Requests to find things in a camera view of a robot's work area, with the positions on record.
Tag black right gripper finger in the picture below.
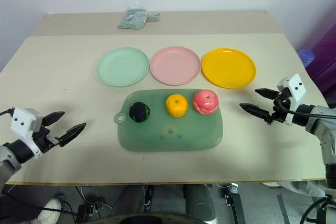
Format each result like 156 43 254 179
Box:
239 102 271 123
255 88 280 101

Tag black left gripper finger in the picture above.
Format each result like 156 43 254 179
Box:
58 122 87 147
41 111 66 128

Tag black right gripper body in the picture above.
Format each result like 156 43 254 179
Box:
265 89 291 126

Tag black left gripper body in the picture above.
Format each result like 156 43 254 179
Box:
31 126 60 154

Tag yellow plate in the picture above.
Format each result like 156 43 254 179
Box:
201 47 257 90

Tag dark green vegetable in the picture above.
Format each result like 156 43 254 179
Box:
129 101 151 123

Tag orange mandarin fruit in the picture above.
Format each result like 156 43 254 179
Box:
165 94 188 118

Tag mint green plate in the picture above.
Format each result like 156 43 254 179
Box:
97 47 150 88

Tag pink plate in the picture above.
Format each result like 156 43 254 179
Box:
149 46 202 87

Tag red apple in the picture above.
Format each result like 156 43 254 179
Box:
193 89 220 115

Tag blue bottle cap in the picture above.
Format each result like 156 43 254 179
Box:
298 49 316 66

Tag purple fabric object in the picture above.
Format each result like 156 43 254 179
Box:
296 5 336 91

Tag white shoe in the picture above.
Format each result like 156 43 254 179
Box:
37 198 63 224

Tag white crumpled cloth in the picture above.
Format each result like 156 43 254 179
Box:
261 178 329 199

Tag black power adapter box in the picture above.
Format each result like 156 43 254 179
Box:
77 201 106 221

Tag translucent green cutting board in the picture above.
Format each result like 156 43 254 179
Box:
113 88 225 153

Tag black metal stand leg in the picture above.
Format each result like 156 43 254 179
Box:
224 183 247 224

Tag dark rounded shape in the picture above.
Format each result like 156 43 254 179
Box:
183 184 219 224

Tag pale green plastic bag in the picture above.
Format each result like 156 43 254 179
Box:
117 6 148 30

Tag small green packet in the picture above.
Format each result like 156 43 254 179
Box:
146 12 162 23

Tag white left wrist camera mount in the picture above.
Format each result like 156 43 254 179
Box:
10 107 44 159

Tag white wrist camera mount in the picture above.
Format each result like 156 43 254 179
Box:
10 107 44 159
277 73 308 126

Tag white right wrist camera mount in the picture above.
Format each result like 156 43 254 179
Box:
277 73 308 126

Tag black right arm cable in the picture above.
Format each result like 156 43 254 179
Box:
277 100 336 119

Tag white floor cable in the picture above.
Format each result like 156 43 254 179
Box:
79 186 93 204

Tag black floor cable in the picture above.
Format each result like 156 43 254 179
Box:
298 196 336 224

